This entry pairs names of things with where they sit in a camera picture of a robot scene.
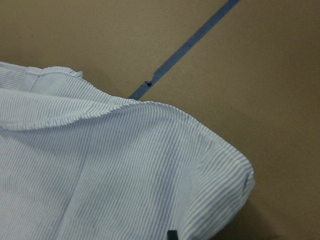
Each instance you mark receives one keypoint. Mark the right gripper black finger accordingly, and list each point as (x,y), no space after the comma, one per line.
(172,234)

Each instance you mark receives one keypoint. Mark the light blue striped shirt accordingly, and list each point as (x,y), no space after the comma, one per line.
(79,164)

